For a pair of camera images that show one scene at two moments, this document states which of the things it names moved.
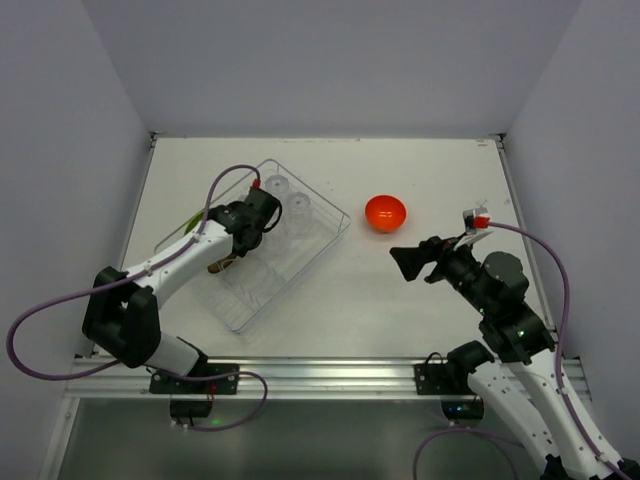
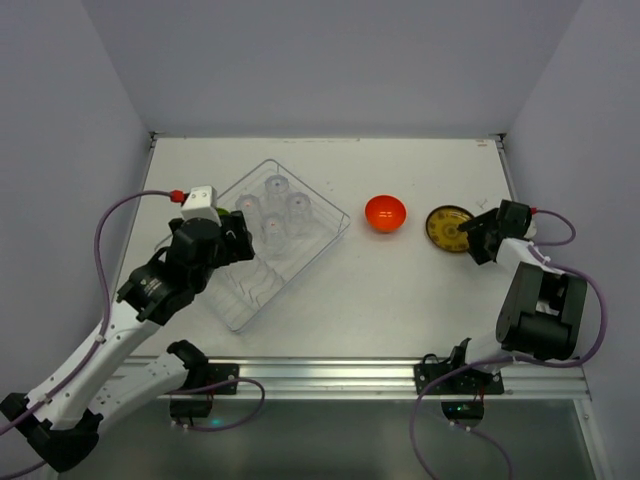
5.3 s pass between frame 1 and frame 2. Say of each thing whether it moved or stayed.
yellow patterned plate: moved
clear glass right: stayed
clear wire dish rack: stayed
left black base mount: stayed
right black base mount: stayed
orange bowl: stayed
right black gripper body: moved
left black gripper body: moved
